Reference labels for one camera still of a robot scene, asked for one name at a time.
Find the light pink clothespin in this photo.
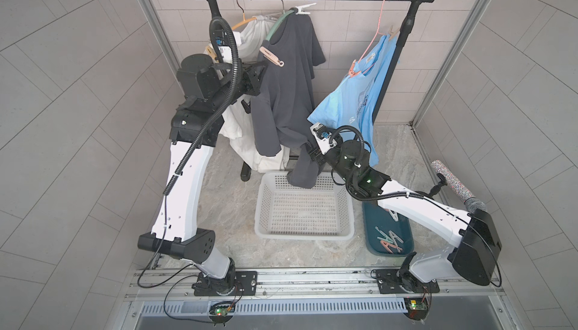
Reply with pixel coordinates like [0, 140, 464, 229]
[259, 46, 284, 68]

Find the dark grey t-shirt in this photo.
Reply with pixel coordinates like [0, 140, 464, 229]
[251, 14, 325, 189]

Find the orange plastic hanger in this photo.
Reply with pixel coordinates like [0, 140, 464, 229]
[232, 0, 257, 31]

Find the white t-shirt black print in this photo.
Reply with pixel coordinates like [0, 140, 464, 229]
[219, 15, 290, 173]

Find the light blue t-shirt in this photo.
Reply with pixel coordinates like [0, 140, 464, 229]
[308, 35, 397, 167]

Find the pink wire hanger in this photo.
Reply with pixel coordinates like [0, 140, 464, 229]
[356, 0, 387, 62]

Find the beige clothespin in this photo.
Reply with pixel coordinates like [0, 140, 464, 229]
[390, 28, 400, 41]

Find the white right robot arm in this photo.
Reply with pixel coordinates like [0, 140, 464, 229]
[310, 122, 502, 294]

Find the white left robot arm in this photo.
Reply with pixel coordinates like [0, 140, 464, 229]
[137, 17, 266, 295]

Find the white laundry basket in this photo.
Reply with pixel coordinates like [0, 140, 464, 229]
[254, 171, 355, 241]

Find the teal clothespin tray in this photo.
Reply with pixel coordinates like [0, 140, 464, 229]
[362, 202, 415, 257]

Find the glitter microphone on stand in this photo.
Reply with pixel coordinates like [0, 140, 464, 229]
[430, 160, 487, 213]

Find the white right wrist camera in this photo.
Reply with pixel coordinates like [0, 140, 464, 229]
[310, 122, 337, 155]

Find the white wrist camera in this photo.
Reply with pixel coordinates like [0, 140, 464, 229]
[211, 30, 233, 64]
[310, 122, 337, 155]

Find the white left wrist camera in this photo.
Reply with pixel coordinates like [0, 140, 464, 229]
[211, 30, 233, 64]

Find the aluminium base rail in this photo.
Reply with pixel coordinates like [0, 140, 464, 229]
[124, 268, 505, 322]

